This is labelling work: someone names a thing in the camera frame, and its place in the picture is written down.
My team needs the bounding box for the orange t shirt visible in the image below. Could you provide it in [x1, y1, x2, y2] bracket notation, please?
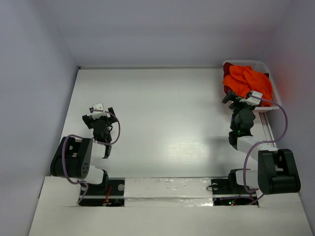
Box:
[222, 65, 273, 101]

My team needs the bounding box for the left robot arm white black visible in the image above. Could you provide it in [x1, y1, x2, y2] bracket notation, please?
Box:
[50, 103, 121, 185]

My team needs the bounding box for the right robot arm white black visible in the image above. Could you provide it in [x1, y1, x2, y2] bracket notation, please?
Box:
[222, 90, 301, 195]

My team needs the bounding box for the dark red t shirt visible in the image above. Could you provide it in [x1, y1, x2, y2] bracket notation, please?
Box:
[223, 62, 233, 78]

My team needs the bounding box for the white plastic basket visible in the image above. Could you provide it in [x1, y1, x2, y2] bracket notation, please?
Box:
[223, 59, 281, 113]

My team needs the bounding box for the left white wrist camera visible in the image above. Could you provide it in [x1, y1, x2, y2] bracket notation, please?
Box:
[90, 103, 107, 119]

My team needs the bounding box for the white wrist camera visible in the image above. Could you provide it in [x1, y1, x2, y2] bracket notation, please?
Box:
[90, 103, 107, 119]
[240, 90, 263, 107]

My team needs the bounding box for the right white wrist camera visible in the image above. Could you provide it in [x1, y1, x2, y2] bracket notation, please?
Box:
[240, 90, 263, 107]

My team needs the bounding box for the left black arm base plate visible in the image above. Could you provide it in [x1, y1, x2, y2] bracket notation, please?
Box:
[79, 178, 125, 207]

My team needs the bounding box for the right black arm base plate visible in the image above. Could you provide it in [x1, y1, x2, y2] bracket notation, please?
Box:
[207, 178, 257, 206]

